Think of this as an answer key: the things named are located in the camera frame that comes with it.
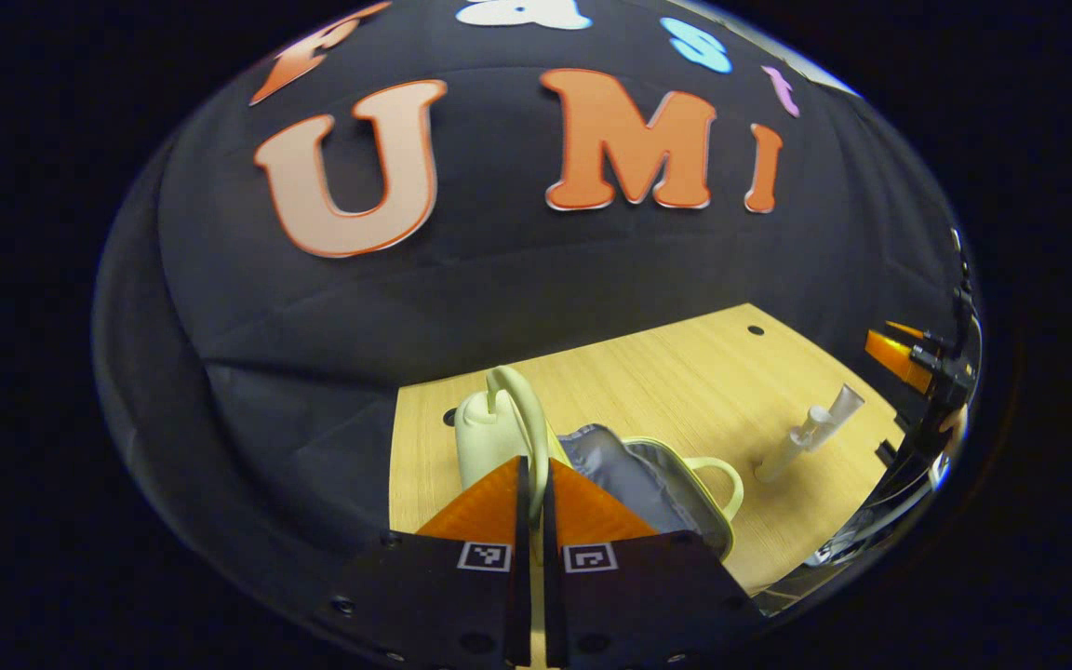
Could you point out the white pump bottle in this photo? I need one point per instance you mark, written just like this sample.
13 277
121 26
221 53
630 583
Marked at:
801 442

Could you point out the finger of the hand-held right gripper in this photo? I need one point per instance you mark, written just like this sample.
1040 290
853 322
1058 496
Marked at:
913 332
899 361

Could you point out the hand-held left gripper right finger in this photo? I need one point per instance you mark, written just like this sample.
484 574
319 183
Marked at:
551 596

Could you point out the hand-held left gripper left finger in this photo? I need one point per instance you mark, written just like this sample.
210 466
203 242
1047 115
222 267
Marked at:
523 558

